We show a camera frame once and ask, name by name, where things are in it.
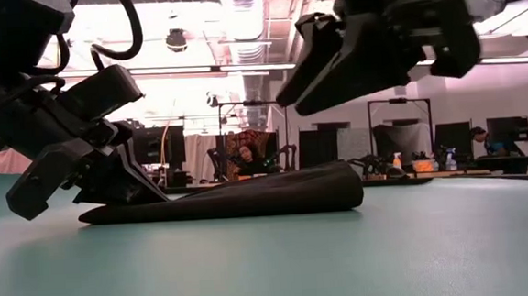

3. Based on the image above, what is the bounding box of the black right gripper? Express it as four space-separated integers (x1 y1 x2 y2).
269 0 486 119

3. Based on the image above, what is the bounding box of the black monitor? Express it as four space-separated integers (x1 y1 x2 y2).
485 115 528 145
433 120 476 170
131 125 187 167

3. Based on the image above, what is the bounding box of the long black-edged table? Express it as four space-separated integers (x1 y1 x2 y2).
162 167 440 201

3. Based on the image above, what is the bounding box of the black metal frame stand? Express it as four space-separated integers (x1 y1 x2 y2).
366 95 435 179
217 99 293 179

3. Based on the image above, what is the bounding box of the black ceiling dome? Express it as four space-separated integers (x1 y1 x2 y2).
164 27 189 54

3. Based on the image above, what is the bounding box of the black towel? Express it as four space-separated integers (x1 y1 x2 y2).
75 159 366 228

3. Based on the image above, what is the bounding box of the dark desk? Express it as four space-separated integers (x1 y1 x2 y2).
473 152 528 178

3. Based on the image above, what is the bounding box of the red patterned panel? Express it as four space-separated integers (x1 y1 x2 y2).
224 127 280 170

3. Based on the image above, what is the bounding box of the white curtain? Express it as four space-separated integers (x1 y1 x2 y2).
183 132 221 184

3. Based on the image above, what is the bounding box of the person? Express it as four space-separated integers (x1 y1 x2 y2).
235 141 272 177
469 123 528 178

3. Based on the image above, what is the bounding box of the silver ventilation duct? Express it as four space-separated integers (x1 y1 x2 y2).
217 0 272 128

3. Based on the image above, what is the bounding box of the dark cabinet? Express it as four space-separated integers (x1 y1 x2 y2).
297 121 353 170

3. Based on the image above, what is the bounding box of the long ceiling light bar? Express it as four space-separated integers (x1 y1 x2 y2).
57 43 528 93

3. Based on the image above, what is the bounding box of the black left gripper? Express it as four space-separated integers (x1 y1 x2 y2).
1 116 171 224

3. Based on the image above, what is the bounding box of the green table mat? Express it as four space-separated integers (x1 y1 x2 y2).
0 138 528 296

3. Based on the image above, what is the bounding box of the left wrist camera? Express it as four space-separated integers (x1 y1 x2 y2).
54 61 147 129

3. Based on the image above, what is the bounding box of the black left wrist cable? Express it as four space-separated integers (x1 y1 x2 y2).
25 0 147 90

